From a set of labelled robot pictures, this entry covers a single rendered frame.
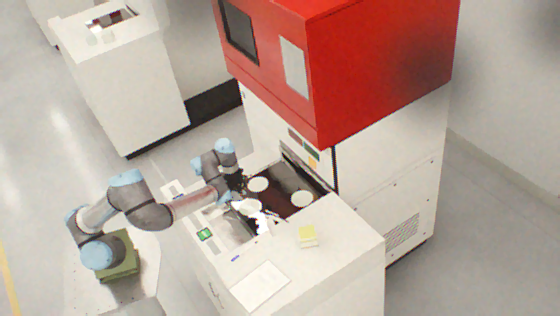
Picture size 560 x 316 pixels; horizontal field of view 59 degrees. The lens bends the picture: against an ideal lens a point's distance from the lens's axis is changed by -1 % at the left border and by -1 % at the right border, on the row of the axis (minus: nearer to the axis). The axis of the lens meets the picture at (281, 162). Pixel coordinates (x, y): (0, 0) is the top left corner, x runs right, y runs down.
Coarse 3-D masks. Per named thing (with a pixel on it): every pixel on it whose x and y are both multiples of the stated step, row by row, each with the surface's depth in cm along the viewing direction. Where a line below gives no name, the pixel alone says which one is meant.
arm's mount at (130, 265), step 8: (112, 232) 219; (120, 232) 220; (128, 240) 220; (128, 248) 219; (136, 248) 231; (128, 256) 219; (136, 256) 226; (120, 264) 218; (128, 264) 219; (136, 264) 219; (96, 272) 217; (104, 272) 218; (112, 272) 218; (120, 272) 219; (128, 272) 221; (136, 272) 222; (104, 280) 220
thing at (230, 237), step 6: (210, 210) 235; (216, 222) 229; (222, 222) 229; (228, 222) 228; (216, 228) 227; (222, 228) 226; (228, 228) 226; (222, 234) 224; (228, 234) 223; (234, 234) 223; (222, 240) 221; (228, 240) 221; (234, 240) 220; (240, 240) 220; (228, 246) 218; (234, 246) 218
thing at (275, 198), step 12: (276, 168) 247; (288, 168) 246; (276, 180) 241; (288, 180) 240; (300, 180) 239; (252, 192) 237; (264, 192) 237; (276, 192) 235; (288, 192) 234; (312, 192) 232; (264, 204) 231; (276, 204) 230; (288, 204) 229; (240, 216) 228; (252, 216) 227; (264, 216) 226; (288, 216) 224; (252, 228) 221; (264, 228) 221
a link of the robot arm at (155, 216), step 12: (216, 180) 203; (192, 192) 193; (204, 192) 195; (216, 192) 199; (228, 192) 204; (156, 204) 174; (168, 204) 181; (180, 204) 184; (192, 204) 188; (204, 204) 194; (132, 216) 170; (144, 216) 170; (156, 216) 172; (168, 216) 176; (180, 216) 183; (144, 228) 172; (156, 228) 174
